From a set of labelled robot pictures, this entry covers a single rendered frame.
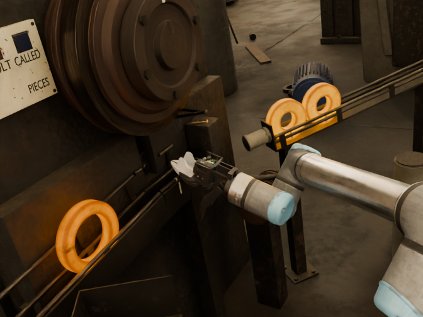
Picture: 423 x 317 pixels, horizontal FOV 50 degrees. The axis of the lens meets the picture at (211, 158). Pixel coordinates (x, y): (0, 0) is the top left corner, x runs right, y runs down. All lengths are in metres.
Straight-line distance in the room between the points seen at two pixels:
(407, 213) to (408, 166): 0.82
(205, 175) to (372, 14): 2.79
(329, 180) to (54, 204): 0.68
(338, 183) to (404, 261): 0.31
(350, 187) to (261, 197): 0.26
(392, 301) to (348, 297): 1.07
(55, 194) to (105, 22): 0.43
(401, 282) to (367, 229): 1.42
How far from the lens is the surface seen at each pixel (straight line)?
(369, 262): 2.10
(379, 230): 2.28
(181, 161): 1.32
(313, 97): 1.70
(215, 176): 1.29
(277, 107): 1.62
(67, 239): 1.13
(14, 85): 1.13
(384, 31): 3.81
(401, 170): 1.74
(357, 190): 1.06
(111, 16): 1.10
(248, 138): 1.60
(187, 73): 1.24
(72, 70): 1.11
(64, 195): 1.20
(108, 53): 1.09
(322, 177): 1.18
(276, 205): 1.21
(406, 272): 0.87
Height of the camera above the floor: 1.36
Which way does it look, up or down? 26 degrees down
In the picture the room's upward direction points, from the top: 10 degrees counter-clockwise
